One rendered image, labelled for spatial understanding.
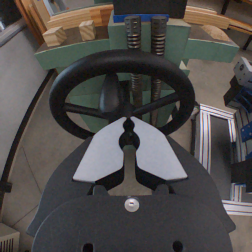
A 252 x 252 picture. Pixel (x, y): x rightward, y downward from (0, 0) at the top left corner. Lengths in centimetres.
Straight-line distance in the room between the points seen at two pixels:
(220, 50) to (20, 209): 170
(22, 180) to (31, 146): 36
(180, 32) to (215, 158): 92
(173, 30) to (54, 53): 29
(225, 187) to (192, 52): 90
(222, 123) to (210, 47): 89
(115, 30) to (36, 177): 132
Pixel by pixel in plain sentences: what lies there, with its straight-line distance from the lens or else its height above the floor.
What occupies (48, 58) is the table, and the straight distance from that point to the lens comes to 40.
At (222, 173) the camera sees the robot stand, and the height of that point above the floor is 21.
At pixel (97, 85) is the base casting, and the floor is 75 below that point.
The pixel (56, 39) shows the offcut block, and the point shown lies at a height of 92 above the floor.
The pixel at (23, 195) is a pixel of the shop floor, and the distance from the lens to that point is 146.
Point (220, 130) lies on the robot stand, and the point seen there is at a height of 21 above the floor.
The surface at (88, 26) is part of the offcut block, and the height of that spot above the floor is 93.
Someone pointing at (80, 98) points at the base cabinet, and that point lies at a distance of 48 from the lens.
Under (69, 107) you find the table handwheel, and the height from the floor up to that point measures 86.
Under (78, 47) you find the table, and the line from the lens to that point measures 35.
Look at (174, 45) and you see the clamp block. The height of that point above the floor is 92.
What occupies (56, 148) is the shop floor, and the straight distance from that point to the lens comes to 130.
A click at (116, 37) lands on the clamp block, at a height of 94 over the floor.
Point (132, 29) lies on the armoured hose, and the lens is 21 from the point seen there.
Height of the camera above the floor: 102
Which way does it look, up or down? 61 degrees down
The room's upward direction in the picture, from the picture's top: 6 degrees counter-clockwise
